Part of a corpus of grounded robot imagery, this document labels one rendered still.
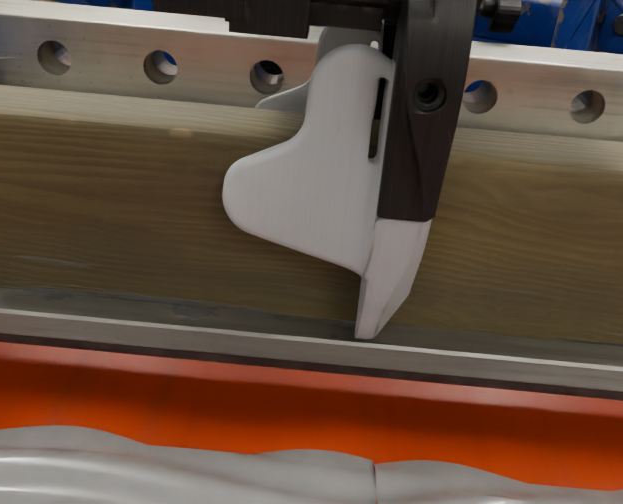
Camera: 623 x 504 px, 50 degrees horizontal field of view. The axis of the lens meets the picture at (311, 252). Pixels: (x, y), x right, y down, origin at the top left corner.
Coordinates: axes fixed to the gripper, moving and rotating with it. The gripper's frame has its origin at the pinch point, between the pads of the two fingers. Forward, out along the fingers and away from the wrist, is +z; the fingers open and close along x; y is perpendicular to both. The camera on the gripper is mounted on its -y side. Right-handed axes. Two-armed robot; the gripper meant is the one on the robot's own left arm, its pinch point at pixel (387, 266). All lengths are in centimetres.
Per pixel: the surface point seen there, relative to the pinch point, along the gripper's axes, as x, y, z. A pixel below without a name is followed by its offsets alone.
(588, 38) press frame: -60, -26, 2
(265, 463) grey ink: 4.9, 3.6, 5.1
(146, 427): 3.5, 8.0, 5.5
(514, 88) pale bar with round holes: -21.3, -8.9, -1.4
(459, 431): 2.2, -3.3, 5.5
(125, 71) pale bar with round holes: -21.3, 15.8, -0.2
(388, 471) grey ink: 4.8, -0.5, 5.1
